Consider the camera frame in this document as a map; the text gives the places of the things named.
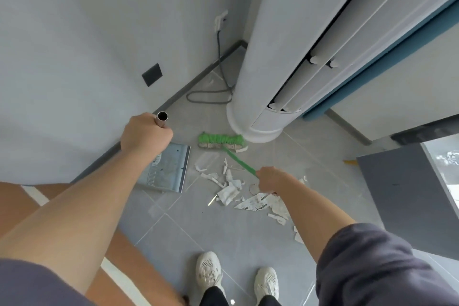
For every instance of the person's right hand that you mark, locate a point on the person's right hand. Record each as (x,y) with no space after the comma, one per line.
(271,179)

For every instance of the small yellow object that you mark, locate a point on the small yellow object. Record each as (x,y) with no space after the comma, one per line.
(350,162)

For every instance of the person's white shoe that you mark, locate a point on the person's white shoe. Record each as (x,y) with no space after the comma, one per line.
(266,282)
(208,271)

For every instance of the green broom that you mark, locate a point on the green broom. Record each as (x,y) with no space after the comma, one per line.
(218,140)

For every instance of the person's white left shoe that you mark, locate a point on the person's white left shoe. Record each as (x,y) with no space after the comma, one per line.
(208,271)

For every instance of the person's right forearm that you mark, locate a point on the person's right forearm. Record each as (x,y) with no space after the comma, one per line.
(312,216)

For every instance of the pile of torn paper scraps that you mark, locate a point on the pile of torn paper scraps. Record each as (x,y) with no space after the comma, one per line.
(251,204)

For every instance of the dark grey baseboard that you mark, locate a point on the dark grey baseboard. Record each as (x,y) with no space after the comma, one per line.
(200,74)

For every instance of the person's left hand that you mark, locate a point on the person's left hand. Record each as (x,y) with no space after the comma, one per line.
(141,135)

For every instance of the white standing air conditioner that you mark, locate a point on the white standing air conditioner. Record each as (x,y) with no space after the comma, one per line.
(279,36)

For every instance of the white wall plug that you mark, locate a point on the white wall plug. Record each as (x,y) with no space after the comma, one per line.
(220,19)

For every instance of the grey shirt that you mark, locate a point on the grey shirt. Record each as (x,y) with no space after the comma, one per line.
(376,270)

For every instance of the person's left forearm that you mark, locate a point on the person's left forearm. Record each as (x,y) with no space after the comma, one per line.
(79,205)

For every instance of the black wall plate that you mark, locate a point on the black wall plate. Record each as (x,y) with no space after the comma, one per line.
(152,75)

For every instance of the black trousers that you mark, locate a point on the black trousers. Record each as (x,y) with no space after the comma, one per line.
(213,298)

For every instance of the person's right fingers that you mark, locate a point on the person's right fingers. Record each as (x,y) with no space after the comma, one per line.
(261,178)

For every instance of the person's white right shoe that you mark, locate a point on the person's white right shoe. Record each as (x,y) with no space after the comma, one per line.
(266,282)

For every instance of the orange panel with white stripe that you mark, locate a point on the orange panel with white stripe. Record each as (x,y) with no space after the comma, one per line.
(125,259)

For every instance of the person's left fingers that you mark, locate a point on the person's left fingers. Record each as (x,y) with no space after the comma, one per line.
(165,136)

